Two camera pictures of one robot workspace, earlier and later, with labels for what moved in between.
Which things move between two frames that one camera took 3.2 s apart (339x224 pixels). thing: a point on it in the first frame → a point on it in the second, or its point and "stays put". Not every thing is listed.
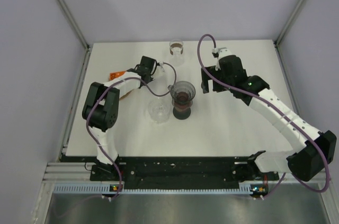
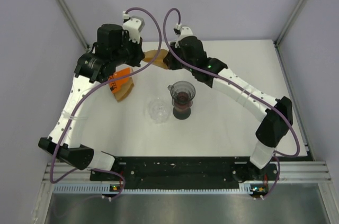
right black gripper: (205, 83) → (169, 61)
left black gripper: (150, 75) → (138, 54)
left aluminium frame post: (65, 8) stays put
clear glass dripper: (159, 110) stays put
